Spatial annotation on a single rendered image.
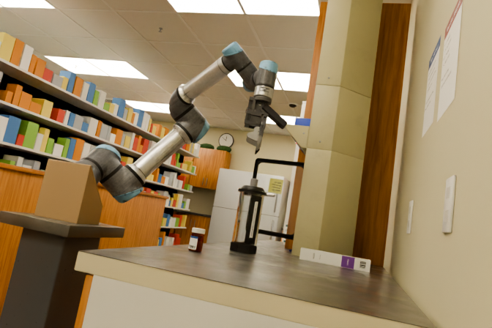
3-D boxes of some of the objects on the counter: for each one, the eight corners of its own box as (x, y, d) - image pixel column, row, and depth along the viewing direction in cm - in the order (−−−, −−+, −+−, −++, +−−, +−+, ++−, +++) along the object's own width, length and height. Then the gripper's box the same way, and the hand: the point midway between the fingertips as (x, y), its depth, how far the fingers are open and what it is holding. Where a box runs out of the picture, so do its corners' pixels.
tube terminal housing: (351, 261, 200) (370, 109, 213) (351, 266, 170) (372, 88, 183) (300, 251, 207) (321, 105, 220) (291, 254, 177) (315, 83, 190)
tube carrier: (258, 252, 146) (267, 192, 149) (228, 247, 146) (238, 187, 150) (257, 250, 156) (266, 193, 160) (228, 244, 156) (239, 189, 160)
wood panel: (383, 266, 204) (411, 6, 227) (383, 266, 201) (411, 3, 225) (285, 247, 217) (321, 4, 241) (284, 247, 214) (321, 1, 238)
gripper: (249, 102, 168) (239, 152, 164) (250, 91, 154) (239, 146, 150) (269, 106, 168) (260, 156, 164) (273, 95, 154) (263, 150, 150)
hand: (258, 150), depth 157 cm, fingers open, 8 cm apart
